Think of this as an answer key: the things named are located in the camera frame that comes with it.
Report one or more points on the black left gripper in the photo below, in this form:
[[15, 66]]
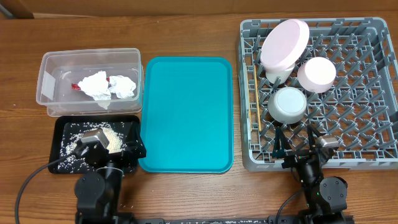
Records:
[[135, 147]]

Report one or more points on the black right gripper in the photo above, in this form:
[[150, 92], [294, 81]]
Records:
[[298, 158]]

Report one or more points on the grey bowl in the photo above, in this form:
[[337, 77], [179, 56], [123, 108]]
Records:
[[287, 105]]

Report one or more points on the teal plastic tray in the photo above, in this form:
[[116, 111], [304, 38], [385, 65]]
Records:
[[187, 123]]

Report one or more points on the small pink plate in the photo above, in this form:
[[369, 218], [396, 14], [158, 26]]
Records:
[[317, 75]]

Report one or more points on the white cup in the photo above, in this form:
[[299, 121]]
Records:
[[283, 75]]

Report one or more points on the white tissue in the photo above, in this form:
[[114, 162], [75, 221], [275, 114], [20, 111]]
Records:
[[119, 94]]

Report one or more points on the large white plate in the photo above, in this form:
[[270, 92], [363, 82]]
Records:
[[284, 45]]

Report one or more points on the white rice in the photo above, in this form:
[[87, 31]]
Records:
[[116, 133]]

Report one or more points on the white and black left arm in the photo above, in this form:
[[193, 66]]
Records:
[[98, 192]]

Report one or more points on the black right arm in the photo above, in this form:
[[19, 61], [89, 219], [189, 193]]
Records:
[[326, 197]]

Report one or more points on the black tray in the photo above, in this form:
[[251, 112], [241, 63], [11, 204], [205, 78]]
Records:
[[62, 121]]

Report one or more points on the grey dish rack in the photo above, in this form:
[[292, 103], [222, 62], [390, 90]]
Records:
[[360, 109]]

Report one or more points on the clear plastic bin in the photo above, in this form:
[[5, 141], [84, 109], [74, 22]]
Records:
[[61, 69]]

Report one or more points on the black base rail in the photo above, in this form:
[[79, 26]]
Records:
[[217, 221]]

